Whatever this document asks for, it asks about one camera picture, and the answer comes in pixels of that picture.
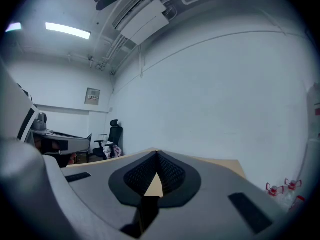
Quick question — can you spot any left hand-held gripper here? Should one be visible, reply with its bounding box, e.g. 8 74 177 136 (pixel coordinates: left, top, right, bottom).
0 57 93 157

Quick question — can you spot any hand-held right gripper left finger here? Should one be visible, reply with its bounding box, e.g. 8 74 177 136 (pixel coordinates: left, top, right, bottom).
61 150 158 240

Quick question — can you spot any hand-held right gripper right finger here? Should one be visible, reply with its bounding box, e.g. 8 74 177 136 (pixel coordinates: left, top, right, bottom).
144 150 288 240

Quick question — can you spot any black office chair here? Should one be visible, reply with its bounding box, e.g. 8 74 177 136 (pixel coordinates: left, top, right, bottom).
92 119 124 161

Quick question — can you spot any white and red patterned cloth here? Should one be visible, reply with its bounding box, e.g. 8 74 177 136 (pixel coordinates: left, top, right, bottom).
103 145 123 159

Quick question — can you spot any pack of red-capped water bottles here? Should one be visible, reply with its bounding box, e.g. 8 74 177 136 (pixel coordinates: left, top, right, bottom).
264 177 306 212

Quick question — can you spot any long ceiling light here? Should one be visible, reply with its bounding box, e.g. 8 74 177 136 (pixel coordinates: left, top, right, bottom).
45 22 91 40
5 22 23 33

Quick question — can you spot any white ceiling air conditioner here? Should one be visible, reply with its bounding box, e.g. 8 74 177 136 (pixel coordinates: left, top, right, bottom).
111 0 171 46

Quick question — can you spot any white wall cable duct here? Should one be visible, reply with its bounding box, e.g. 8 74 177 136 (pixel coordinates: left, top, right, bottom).
34 104 110 116

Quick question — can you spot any grey wall electrical panel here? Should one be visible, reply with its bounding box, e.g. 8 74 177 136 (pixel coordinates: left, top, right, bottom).
84 87 101 106

